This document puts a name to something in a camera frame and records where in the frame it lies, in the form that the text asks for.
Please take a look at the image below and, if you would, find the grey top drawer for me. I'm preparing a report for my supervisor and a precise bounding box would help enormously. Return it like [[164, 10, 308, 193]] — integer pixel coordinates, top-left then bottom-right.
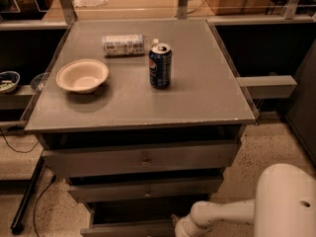
[[42, 141, 240, 178]]

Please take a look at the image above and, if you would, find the grey middle drawer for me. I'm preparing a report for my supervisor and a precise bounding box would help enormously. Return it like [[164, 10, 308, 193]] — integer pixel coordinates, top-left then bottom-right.
[[68, 177, 222, 202]]

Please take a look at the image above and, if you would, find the grey drawer cabinet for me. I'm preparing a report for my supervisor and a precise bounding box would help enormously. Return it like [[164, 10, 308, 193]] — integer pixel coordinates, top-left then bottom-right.
[[21, 17, 261, 237]]

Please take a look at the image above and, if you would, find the white paper bowl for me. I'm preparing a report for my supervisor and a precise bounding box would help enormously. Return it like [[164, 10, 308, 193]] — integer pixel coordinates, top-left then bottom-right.
[[56, 59, 109, 94]]

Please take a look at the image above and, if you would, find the grey bottom drawer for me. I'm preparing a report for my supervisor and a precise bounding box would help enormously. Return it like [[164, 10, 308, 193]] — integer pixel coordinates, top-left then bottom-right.
[[80, 195, 208, 237]]

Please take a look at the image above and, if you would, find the black floor cable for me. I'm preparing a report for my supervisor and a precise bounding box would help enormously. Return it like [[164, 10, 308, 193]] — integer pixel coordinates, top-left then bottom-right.
[[0, 119, 57, 237]]

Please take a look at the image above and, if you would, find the blue pepsi can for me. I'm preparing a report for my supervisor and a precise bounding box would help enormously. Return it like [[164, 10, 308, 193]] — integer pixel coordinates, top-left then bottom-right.
[[149, 42, 172, 89]]

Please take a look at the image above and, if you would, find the dark round dish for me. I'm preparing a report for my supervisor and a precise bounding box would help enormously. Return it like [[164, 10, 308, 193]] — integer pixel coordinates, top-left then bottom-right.
[[31, 72, 49, 91]]

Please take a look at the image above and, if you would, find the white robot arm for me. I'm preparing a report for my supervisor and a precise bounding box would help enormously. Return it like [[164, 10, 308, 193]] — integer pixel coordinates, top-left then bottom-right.
[[175, 164, 316, 237]]

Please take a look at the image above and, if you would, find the small blue patterned bowl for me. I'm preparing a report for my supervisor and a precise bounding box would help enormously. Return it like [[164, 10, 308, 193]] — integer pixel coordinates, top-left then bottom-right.
[[0, 71, 20, 94]]

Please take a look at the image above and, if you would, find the grey side shelf beam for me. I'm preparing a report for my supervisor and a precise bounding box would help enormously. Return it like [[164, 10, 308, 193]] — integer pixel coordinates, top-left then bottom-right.
[[237, 75, 297, 99]]

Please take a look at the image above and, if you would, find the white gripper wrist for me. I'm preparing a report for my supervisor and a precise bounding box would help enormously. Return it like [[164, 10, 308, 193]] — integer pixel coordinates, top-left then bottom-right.
[[171, 214, 210, 237]]

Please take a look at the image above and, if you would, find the grey drawer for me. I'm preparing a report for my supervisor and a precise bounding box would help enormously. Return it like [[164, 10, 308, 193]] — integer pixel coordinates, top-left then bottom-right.
[[42, 141, 240, 178], [80, 195, 208, 237], [68, 177, 222, 202]]

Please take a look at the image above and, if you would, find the black metal floor bar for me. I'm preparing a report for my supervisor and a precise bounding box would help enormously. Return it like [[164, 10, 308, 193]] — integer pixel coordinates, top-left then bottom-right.
[[11, 157, 43, 235]]

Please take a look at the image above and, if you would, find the clear plastic water bottle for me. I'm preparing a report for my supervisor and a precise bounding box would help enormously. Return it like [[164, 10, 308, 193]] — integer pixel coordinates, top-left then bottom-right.
[[102, 34, 158, 57]]

